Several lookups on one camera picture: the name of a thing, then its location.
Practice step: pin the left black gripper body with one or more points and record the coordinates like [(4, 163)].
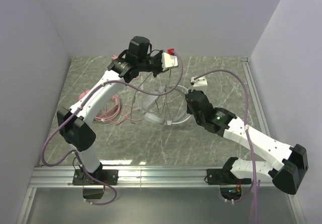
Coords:
[(156, 64)]

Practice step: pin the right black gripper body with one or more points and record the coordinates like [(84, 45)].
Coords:
[(192, 99)]

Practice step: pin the pink headset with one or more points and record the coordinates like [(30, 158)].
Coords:
[(108, 115)]

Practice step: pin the white headset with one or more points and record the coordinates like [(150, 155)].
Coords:
[(165, 110)]

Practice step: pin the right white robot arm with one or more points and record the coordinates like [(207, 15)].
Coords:
[(282, 164)]

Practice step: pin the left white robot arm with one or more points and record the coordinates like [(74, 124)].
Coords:
[(75, 122)]

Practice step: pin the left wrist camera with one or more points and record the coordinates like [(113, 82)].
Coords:
[(169, 60)]

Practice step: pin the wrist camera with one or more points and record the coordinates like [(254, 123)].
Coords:
[(169, 60), (199, 84)]

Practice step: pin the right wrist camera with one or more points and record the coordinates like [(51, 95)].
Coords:
[(199, 84)]

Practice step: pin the right side aluminium rail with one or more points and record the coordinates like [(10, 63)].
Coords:
[(255, 97)]

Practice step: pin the aluminium rail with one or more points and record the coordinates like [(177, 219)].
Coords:
[(129, 176), (255, 97)]

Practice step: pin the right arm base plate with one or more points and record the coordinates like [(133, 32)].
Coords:
[(223, 177)]

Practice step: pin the front aluminium rail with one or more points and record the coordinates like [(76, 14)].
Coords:
[(129, 176)]

